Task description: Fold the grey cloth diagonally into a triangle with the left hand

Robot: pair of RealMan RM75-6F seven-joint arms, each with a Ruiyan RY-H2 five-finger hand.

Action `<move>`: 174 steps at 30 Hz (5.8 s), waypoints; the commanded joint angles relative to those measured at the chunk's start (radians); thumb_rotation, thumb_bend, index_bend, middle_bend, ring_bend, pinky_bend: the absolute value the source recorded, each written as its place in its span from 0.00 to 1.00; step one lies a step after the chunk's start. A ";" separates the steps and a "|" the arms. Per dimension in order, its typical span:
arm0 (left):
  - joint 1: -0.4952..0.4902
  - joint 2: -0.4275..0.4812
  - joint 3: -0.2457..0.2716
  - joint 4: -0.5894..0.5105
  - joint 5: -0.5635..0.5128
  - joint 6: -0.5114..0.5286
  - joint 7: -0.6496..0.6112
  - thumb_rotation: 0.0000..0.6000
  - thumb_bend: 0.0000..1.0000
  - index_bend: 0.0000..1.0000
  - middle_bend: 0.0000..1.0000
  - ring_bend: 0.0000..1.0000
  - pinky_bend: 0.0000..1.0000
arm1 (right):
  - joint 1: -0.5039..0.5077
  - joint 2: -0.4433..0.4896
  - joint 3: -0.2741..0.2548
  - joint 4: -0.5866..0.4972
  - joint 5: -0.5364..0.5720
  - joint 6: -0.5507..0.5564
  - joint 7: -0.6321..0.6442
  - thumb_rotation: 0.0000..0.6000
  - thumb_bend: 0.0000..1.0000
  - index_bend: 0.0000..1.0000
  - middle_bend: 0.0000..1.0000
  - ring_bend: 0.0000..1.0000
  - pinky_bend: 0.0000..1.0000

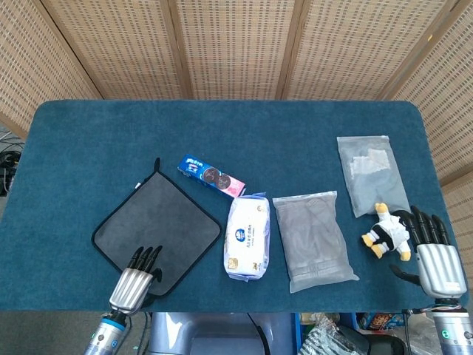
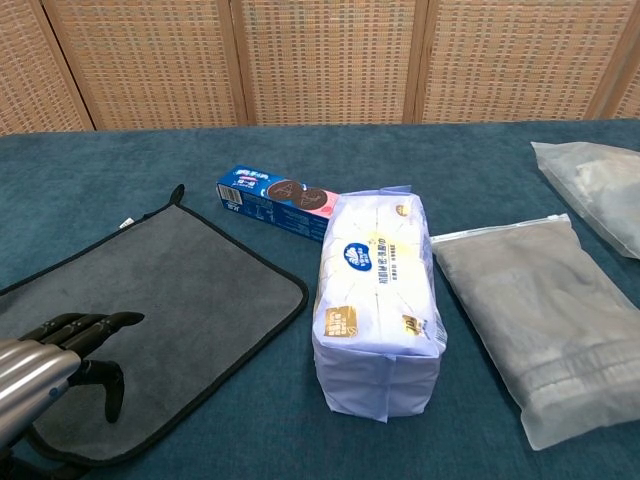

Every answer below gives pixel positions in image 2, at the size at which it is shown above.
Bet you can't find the frosted bag with grey garment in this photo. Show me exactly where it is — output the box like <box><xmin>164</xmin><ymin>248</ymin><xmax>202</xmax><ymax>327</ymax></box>
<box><xmin>430</xmin><ymin>213</ymin><xmax>640</xmax><ymax>452</ymax></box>

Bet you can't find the teal carpeted table surface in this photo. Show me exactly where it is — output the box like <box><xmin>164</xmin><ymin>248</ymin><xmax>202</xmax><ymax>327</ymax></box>
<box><xmin>0</xmin><ymin>118</ymin><xmax>640</xmax><ymax>480</ymax></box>

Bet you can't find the white tissue pack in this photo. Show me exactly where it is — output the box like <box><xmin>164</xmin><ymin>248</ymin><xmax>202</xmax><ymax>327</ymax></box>
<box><xmin>311</xmin><ymin>185</ymin><xmax>449</xmax><ymax>424</ymax></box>

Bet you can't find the blue cookie box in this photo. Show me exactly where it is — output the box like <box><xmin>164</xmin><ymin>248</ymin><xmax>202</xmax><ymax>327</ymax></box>
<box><xmin>215</xmin><ymin>166</ymin><xmax>341</xmax><ymax>244</ymax></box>

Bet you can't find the woven bamboo folding screen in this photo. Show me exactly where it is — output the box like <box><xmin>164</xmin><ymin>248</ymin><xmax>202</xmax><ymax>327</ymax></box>
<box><xmin>0</xmin><ymin>0</ymin><xmax>640</xmax><ymax>136</ymax></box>

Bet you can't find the grey microfibre cloth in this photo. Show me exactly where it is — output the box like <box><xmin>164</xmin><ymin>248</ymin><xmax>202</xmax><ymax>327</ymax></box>
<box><xmin>0</xmin><ymin>183</ymin><xmax>310</xmax><ymax>469</ymax></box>

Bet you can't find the frosted bag with pale contents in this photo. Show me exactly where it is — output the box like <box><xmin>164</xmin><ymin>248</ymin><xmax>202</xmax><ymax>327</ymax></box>
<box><xmin>530</xmin><ymin>141</ymin><xmax>640</xmax><ymax>260</ymax></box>

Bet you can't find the left silver and black robot hand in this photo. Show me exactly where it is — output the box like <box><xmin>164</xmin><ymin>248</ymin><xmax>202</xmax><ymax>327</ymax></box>
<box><xmin>0</xmin><ymin>311</ymin><xmax>146</xmax><ymax>424</ymax></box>

